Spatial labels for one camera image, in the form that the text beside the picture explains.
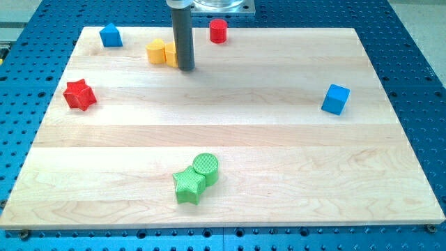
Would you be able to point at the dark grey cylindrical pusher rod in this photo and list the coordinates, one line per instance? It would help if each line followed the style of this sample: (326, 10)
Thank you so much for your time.
(183, 38)

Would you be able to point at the silver tool holder collar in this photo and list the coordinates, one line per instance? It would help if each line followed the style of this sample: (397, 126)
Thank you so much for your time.
(179, 4)

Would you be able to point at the red cylinder block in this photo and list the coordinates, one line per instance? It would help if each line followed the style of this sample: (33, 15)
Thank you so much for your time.
(218, 31)

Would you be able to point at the red star block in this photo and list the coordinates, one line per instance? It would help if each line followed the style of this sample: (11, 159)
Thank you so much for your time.
(79, 95)

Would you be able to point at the green star block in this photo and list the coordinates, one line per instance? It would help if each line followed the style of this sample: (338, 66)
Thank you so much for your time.
(189, 185)

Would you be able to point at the yellow hexagon block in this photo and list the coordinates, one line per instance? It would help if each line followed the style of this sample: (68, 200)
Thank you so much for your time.
(170, 54)

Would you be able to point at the yellow heart block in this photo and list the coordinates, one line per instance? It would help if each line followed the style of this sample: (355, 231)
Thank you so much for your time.
(155, 51)

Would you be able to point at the light wooden board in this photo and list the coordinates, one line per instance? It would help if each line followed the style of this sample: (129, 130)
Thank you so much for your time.
(254, 102)

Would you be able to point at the green cylinder block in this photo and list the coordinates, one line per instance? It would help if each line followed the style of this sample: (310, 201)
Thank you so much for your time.
(207, 165)

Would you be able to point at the blue cube block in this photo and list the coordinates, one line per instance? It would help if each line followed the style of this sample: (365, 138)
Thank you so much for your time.
(335, 99)

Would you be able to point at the left front board clamp screw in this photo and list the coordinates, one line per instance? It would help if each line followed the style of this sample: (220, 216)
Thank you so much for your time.
(23, 234)

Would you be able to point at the board clamp screw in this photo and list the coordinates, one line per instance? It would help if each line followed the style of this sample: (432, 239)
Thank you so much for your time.
(23, 234)
(431, 229)

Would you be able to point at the right front board clamp screw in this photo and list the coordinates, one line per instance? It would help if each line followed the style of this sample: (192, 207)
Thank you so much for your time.
(431, 229)

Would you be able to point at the silver robot base mount plate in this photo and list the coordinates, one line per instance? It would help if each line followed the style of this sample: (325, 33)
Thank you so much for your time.
(223, 7)

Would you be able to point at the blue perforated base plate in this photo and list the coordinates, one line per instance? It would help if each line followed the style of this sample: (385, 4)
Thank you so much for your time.
(37, 60)

